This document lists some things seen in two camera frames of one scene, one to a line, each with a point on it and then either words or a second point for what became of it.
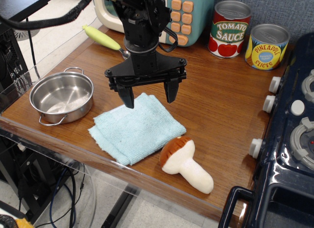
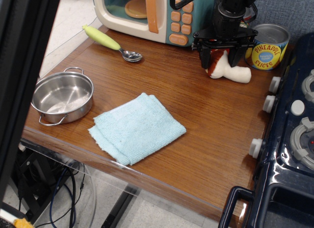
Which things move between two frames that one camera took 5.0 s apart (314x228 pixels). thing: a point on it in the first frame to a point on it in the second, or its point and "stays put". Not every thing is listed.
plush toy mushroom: x=176 y=157 to x=220 y=67
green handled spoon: x=102 y=39 stays put
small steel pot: x=69 y=93 stays put
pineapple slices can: x=267 y=44 stays put
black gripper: x=146 y=66 to x=227 y=32
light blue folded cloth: x=128 y=134 stays put
